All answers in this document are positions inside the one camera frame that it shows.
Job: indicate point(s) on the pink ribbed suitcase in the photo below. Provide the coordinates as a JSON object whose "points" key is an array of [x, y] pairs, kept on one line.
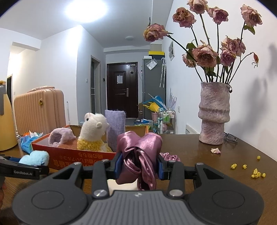
{"points": [[36, 112]]}

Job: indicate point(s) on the pink purple satin scrunchie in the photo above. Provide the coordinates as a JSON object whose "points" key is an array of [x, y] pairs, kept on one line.
{"points": [[171, 157]]}

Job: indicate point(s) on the blue soft tissue pack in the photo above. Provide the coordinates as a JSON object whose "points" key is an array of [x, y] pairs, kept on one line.
{"points": [[27, 142]]}

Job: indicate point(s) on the blue folders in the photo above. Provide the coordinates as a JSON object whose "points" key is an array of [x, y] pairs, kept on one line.
{"points": [[159, 100]]}

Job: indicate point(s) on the white paper notice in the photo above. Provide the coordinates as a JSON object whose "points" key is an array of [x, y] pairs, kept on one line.
{"points": [[119, 79]]}

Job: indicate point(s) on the hanging white umbrellas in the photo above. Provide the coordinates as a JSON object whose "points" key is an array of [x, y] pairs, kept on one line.
{"points": [[162, 73]]}

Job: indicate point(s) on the black eyeglasses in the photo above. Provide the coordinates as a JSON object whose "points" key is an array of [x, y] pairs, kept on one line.
{"points": [[230, 138]]}

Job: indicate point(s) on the wall picture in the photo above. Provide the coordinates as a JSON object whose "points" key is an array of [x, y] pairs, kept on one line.
{"points": [[171, 50]]}

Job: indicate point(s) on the dark brown entrance door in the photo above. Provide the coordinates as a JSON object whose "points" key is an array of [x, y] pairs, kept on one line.
{"points": [[121, 97]]}

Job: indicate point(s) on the bouquet of dried pink roses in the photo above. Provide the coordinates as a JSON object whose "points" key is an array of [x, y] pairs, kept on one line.
{"points": [[205, 54]]}

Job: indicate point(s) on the fallen pink petal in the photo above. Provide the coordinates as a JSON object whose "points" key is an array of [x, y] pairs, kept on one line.
{"points": [[215, 150]]}

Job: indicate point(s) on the pink bucket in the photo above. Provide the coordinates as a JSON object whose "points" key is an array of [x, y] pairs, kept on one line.
{"points": [[154, 116]]}

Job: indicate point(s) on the red cardboard box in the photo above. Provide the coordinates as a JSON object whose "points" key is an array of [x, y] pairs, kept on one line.
{"points": [[65, 158]]}

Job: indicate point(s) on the yellow black box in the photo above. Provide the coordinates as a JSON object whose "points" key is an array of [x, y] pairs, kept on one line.
{"points": [[156, 53]]}

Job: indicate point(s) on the yellow plastic object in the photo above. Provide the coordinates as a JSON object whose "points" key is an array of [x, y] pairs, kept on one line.
{"points": [[151, 107]]}

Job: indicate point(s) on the grey interior door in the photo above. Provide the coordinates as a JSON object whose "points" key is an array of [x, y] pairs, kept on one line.
{"points": [[95, 86]]}

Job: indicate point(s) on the pink textured vase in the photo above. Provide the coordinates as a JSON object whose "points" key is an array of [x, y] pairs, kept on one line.
{"points": [[213, 112]]}

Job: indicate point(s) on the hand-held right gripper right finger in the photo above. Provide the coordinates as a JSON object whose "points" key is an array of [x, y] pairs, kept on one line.
{"points": [[160, 167]]}

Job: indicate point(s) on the clear plastic bag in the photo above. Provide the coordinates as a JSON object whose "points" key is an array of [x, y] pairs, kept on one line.
{"points": [[151, 64]]}

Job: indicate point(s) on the mauve satin scrunchie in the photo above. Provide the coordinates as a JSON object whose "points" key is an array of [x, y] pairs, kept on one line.
{"points": [[138, 149]]}

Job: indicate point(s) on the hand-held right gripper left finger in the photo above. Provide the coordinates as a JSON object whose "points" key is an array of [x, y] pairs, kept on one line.
{"points": [[118, 165]]}

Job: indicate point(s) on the grey refrigerator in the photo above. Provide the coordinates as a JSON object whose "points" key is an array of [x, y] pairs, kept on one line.
{"points": [[151, 86]]}

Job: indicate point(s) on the light blue plush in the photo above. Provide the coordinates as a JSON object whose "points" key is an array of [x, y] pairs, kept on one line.
{"points": [[34, 158]]}

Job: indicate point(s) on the metal rack cart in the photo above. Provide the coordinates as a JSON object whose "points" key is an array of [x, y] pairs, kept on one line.
{"points": [[166, 121]]}

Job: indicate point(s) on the yellow thermos jug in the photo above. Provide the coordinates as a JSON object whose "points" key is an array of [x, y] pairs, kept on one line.
{"points": [[7, 125]]}

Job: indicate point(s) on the bright ceiling light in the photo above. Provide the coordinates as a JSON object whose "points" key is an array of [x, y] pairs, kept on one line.
{"points": [[86, 9]]}

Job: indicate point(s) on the white yellow alpaca plush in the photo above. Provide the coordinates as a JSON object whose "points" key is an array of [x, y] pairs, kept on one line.
{"points": [[93, 125]]}

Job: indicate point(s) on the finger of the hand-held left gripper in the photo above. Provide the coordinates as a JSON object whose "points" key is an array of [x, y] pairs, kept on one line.
{"points": [[44, 169], [14, 159]]}

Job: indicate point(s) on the purple fabric pouch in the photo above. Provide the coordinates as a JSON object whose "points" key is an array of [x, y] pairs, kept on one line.
{"points": [[115, 125]]}

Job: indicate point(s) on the scattered yellow flower buds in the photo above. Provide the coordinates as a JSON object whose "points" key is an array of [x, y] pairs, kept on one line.
{"points": [[256, 173]]}

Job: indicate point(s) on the round ceiling lamp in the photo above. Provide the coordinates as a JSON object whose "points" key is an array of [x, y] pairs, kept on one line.
{"points": [[129, 38]]}

